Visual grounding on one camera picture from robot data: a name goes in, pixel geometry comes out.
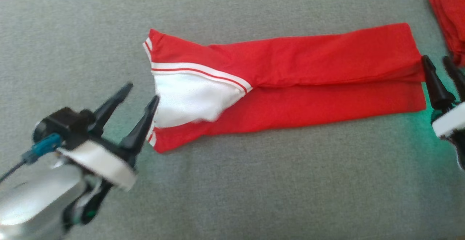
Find blue left camera connector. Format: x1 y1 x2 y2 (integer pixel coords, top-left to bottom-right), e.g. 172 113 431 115
22 133 62 165

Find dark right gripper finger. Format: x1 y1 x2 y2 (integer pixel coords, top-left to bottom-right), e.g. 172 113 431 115
442 56 465 100
421 55 456 110

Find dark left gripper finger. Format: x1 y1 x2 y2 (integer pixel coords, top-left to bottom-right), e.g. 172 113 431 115
121 95 160 157
89 83 133 135

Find grey fabric sofa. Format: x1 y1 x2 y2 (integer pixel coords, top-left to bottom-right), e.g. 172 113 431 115
0 0 465 240

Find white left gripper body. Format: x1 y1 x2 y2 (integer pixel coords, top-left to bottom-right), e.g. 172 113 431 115
58 135 138 191

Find red white-striped shorts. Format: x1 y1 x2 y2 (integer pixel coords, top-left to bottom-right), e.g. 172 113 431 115
424 0 465 68

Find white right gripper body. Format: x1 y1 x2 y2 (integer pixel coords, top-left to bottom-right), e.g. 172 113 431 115
431 101 465 139

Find red white-sleeved printed jersey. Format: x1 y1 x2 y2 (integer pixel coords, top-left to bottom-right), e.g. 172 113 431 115
143 23 428 154

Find black left camera cable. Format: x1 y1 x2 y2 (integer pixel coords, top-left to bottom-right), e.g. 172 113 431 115
0 160 28 183

